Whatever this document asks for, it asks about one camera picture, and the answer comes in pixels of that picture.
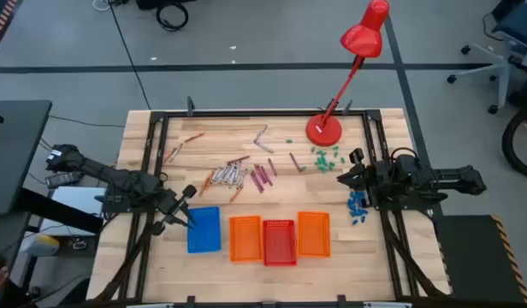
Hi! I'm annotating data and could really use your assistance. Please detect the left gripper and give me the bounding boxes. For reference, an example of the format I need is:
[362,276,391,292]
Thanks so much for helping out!
[151,186,198,236]

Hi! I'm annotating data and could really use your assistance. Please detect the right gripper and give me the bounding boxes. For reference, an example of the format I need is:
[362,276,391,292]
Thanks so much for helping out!
[336,148,387,202]

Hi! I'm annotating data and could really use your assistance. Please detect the orange plastic basket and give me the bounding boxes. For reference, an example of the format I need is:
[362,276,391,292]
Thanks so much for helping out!
[297,210,332,258]
[228,215,264,263]

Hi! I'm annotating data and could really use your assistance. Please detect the red plastic basket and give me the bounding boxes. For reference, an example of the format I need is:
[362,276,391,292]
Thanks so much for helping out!
[262,219,298,267]

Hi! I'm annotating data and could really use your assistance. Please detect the blue plastic basket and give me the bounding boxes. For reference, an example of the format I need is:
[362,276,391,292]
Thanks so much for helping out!
[187,205,222,255]

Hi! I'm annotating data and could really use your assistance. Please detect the red desk lamp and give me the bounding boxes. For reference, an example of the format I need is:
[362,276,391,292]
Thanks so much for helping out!
[305,0,391,148]

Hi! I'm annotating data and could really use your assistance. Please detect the white flat box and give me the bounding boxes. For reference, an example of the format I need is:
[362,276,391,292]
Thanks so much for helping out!
[38,186,106,236]

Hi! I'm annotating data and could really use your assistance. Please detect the black power adapter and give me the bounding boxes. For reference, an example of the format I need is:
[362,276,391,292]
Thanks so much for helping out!
[44,170,83,189]

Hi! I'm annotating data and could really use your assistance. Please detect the white yellow device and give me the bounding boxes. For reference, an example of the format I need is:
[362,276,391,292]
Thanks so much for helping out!
[19,234,61,258]

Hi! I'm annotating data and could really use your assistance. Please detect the black desk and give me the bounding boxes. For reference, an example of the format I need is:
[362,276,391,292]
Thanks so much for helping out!
[0,99,104,262]

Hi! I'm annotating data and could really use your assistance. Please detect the white blue office chair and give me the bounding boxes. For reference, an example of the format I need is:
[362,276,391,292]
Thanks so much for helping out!
[446,0,527,116]

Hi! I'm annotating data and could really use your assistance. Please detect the black equipment case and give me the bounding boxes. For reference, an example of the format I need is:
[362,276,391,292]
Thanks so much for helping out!
[135,0,196,10]

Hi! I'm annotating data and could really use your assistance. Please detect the black hose loop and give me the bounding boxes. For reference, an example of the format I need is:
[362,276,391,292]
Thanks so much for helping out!
[500,72,527,181]

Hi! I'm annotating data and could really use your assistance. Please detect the black floor cable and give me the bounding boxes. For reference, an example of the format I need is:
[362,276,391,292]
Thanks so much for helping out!
[107,0,152,111]

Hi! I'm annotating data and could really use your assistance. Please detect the coiled black cable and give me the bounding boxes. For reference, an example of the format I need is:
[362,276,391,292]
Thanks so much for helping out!
[155,2,190,33]

